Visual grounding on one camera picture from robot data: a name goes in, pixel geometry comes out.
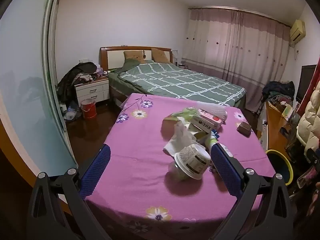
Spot pile of dark clothes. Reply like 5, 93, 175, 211
57, 62, 98, 103

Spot green plastic packet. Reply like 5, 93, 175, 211
162, 107, 200, 128

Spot brown pillow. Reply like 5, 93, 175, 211
124, 51, 145, 63
151, 48, 169, 63

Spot yellow rimmed blue trash bin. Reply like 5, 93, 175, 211
265, 149, 294, 186

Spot long wooden desk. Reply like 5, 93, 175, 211
257, 100, 293, 155

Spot green box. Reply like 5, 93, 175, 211
282, 104, 294, 118

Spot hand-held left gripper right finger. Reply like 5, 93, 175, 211
210, 142, 294, 240

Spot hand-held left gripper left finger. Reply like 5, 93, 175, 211
26, 144, 112, 240

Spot bedside lamp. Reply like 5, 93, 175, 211
172, 50, 182, 66

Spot pink beige curtain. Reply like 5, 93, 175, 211
181, 7, 292, 113

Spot white black printed box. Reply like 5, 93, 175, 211
191, 118, 218, 133

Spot green checked quilt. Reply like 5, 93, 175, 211
117, 61, 247, 106

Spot white plastic cup container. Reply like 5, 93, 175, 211
174, 144, 212, 180

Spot cream air conditioner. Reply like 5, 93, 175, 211
289, 19, 306, 43

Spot plastic bags on floor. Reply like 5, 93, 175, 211
60, 104, 82, 121

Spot pink white carton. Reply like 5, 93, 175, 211
198, 109, 223, 128

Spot white tissue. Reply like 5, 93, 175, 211
163, 121, 200, 157

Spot red bucket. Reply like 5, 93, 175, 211
80, 99, 97, 119

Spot black television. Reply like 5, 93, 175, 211
296, 64, 317, 104

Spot white nightstand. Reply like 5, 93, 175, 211
74, 77, 110, 107

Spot clear ribbed plastic cup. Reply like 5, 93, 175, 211
199, 102, 228, 124

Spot heap of mixed clothes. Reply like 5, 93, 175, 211
262, 81, 295, 103

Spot pink floral tablecloth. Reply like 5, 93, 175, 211
85, 92, 275, 235

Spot white puffy jacket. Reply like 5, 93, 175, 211
296, 82, 320, 155

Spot red garment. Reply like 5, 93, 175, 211
300, 57, 320, 115

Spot small brown wallet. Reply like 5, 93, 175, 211
237, 122, 252, 136

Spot glass sliding wardrobe door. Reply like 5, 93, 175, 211
0, 0, 78, 178

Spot white green bottle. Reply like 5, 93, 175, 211
203, 134, 218, 153

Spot wooden bed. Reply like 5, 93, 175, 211
99, 46, 247, 112

